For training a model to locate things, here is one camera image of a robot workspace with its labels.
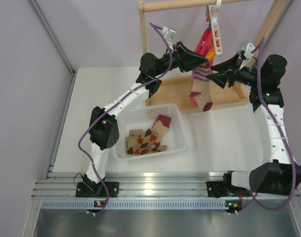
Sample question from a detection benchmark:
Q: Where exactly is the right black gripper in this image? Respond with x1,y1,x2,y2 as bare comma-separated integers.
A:
207,53,263,89

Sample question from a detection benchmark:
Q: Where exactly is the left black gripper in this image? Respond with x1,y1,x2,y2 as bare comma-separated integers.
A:
152,40,208,77

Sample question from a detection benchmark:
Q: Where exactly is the orange end clothespin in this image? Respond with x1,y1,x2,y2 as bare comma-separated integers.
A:
206,48,215,61

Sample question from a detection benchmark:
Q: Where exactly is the striped beige maroon sock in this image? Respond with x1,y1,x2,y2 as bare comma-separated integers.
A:
189,63,213,112

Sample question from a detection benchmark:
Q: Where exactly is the white plastic clip hanger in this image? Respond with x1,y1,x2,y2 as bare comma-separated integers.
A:
207,0,223,56

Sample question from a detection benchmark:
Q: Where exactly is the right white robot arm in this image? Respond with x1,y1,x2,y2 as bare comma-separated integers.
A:
207,54,301,196

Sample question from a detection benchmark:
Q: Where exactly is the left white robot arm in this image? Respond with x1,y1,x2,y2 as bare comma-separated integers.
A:
76,42,208,198

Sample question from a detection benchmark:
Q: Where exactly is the pink towel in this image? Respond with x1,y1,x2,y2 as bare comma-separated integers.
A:
194,28,214,57

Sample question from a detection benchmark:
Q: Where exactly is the wooden drying rack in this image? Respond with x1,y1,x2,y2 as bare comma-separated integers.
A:
138,0,291,113

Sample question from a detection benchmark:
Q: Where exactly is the white plastic basket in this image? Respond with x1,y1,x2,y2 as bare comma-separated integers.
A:
113,104,188,161

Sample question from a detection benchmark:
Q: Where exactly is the argyle beige brown sock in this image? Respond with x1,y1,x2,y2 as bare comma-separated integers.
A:
125,129,145,155

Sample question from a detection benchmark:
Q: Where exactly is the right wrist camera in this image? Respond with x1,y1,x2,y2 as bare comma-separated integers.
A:
237,40,256,70

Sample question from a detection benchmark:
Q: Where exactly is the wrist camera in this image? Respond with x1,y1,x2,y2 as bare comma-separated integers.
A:
237,40,256,70
162,26,176,43

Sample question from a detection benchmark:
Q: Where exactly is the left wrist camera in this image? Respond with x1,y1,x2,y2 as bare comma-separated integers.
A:
162,26,176,43

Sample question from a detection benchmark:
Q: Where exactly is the aluminium mounting rail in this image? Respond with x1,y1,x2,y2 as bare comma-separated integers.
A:
31,171,301,210

